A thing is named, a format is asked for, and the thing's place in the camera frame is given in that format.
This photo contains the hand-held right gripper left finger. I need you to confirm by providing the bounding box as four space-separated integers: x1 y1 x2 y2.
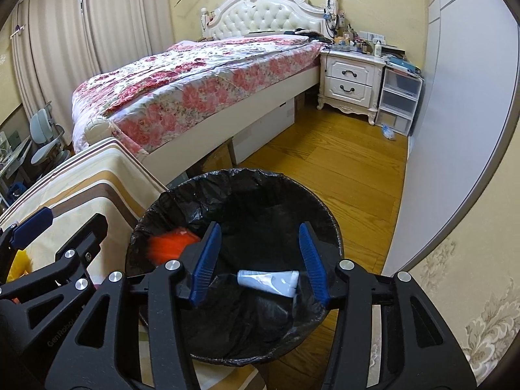
51 222 223 390

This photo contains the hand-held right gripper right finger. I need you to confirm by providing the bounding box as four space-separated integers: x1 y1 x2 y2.
298 222 478 390

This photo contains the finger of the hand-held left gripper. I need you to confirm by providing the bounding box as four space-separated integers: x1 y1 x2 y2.
0 206 54 285
0 214 109 329

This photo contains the white squeeze tube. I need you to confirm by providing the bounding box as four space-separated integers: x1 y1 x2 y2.
237 270 300 298

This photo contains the black-lined trash bin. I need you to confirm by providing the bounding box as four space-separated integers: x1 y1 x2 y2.
125 168 341 367

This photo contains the orange plastic wrapper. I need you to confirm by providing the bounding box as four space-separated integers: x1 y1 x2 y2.
147 229 203 267

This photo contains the white study desk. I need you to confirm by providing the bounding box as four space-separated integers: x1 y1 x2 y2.
0 130 34 198

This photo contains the light blue office chair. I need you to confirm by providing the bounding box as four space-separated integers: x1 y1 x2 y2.
28 103 68 168

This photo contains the brown cardboard box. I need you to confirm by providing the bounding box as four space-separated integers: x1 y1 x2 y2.
194 145 233 172

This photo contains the white storage box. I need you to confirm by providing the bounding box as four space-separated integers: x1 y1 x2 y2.
233 97 296 165

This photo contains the clear plastic drawer unit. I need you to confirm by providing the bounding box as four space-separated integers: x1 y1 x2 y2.
374 65 423 137

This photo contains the pink floral blanket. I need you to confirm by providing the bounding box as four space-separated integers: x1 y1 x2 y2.
72 34 326 152

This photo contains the white carved nightstand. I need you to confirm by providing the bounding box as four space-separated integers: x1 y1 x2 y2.
316 46 386 125

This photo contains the beige curtain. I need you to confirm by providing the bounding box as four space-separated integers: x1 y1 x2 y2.
10 0 172 131

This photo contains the white wardrobe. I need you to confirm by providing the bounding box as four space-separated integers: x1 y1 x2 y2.
382 0 520 278

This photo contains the blue flat packet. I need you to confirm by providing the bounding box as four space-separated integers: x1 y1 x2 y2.
386 55 422 76

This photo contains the clutter of small desk items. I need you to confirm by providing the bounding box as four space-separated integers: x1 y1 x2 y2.
324 11 407 56

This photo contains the white bed with tufted headboard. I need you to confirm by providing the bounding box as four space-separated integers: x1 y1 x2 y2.
71 0 339 168

